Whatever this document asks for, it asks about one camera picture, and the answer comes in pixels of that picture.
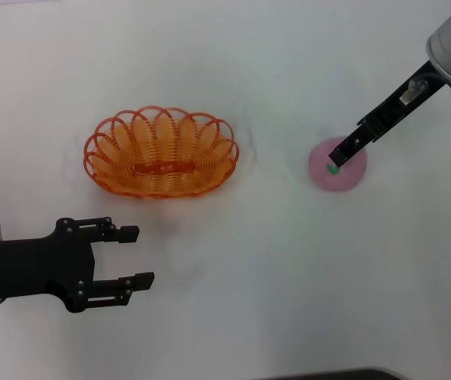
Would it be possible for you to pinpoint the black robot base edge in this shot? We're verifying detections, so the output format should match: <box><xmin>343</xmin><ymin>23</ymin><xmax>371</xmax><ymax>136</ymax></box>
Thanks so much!
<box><xmin>248</xmin><ymin>367</ymin><xmax>403</xmax><ymax>380</ymax></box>

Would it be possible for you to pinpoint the pink peach with green leaf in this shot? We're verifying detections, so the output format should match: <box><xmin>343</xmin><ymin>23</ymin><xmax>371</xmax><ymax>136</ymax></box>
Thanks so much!
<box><xmin>308</xmin><ymin>135</ymin><xmax>370</xmax><ymax>194</ymax></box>

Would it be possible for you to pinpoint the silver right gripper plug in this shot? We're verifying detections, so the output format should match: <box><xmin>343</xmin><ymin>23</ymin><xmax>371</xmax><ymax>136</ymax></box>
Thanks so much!
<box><xmin>401</xmin><ymin>78</ymin><xmax>427</xmax><ymax>106</ymax></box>

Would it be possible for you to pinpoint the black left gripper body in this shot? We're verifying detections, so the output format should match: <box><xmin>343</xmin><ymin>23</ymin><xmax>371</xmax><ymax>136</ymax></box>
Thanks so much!
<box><xmin>0</xmin><ymin>218</ymin><xmax>95</xmax><ymax>314</ymax></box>

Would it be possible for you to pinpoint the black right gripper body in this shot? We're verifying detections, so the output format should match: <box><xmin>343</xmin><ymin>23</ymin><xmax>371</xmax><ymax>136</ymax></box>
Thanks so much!
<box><xmin>358</xmin><ymin>59</ymin><xmax>448</xmax><ymax>146</ymax></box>

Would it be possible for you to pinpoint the orange plastic wire basket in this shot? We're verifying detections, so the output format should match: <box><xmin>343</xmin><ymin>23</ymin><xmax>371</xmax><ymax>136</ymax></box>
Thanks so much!
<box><xmin>83</xmin><ymin>104</ymin><xmax>241</xmax><ymax>199</ymax></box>

